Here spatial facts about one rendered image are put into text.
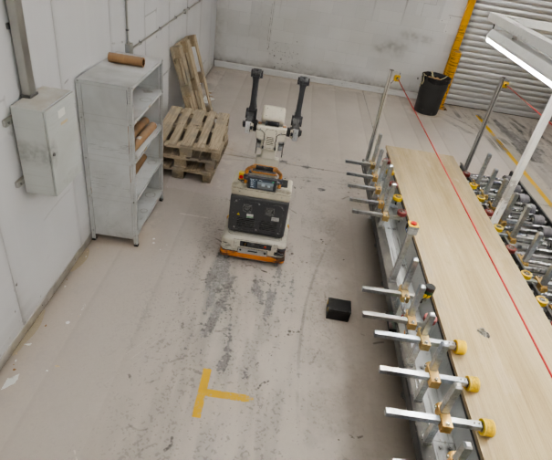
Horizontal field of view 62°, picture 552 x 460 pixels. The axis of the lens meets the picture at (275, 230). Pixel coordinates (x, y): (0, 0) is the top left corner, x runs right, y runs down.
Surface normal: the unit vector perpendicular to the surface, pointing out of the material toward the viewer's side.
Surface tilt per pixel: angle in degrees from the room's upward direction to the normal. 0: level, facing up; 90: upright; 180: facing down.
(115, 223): 90
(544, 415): 0
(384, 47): 90
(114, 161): 90
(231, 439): 0
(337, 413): 0
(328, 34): 90
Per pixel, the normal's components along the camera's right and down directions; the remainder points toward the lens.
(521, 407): 0.14, -0.81
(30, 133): -0.07, 0.56
